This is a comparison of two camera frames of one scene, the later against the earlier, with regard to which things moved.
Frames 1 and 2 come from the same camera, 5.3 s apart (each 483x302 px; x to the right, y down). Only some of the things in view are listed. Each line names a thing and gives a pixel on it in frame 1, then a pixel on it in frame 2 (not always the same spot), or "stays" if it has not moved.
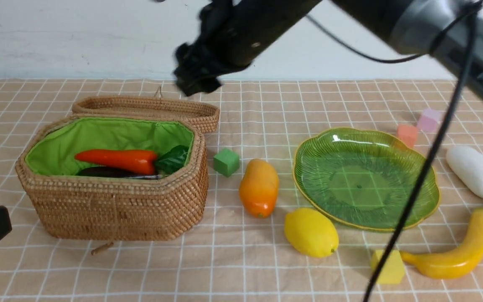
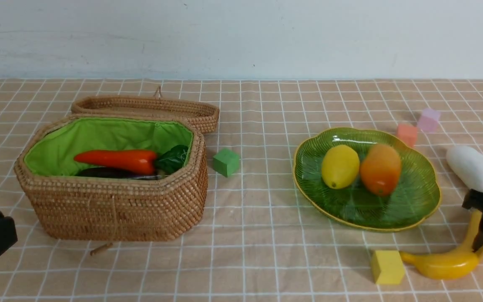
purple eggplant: (115, 172) stays
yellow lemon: (311, 232) → (340, 165)
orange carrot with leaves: (145, 162) stays
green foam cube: (226, 162) stays
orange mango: (258, 187) → (380, 168)
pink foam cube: (427, 122) stays
